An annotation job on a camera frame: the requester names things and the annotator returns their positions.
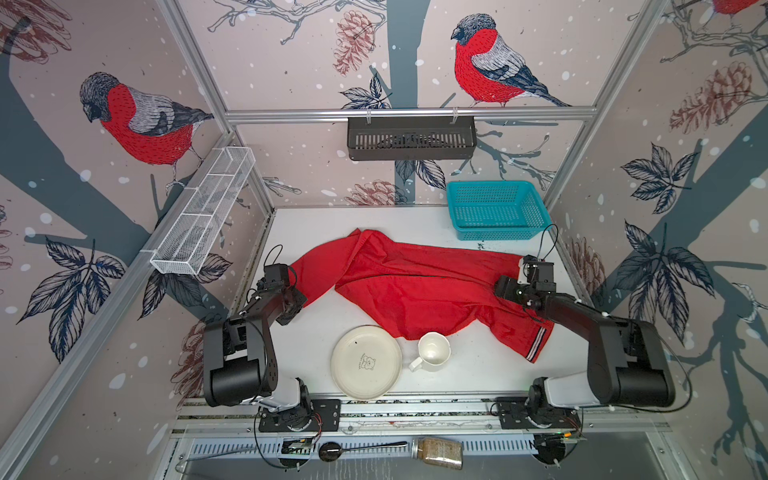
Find black spoon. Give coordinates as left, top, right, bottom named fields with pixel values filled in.
left=317, top=441, right=409, bottom=463

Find red trousers with striped trim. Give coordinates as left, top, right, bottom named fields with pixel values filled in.
left=292, top=230, right=554, bottom=363

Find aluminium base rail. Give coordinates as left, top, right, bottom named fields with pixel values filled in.
left=169, top=394, right=671, bottom=460

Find teal plastic basket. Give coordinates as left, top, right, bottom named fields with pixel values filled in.
left=446, top=180, right=551, bottom=241

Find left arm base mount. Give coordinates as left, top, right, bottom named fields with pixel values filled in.
left=257, top=377, right=341, bottom=433

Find cream ceramic mug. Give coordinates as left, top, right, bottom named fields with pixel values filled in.
left=409, top=332, right=452, bottom=372

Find glass jar with grains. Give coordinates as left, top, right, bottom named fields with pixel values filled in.
left=412, top=437, right=463, bottom=470

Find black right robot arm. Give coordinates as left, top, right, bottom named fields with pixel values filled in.
left=494, top=255, right=676, bottom=412

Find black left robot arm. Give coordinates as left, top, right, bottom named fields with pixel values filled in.
left=203, top=263, right=311, bottom=413

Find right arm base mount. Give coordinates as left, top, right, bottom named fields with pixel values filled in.
left=489, top=377, right=582, bottom=430

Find cream round plate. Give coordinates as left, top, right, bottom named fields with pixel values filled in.
left=330, top=325, right=403, bottom=400

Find white wire mesh shelf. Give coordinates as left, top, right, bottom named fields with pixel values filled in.
left=150, top=146, right=255, bottom=275

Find black hanging wall basket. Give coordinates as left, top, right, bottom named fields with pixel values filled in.
left=347, top=116, right=477, bottom=161

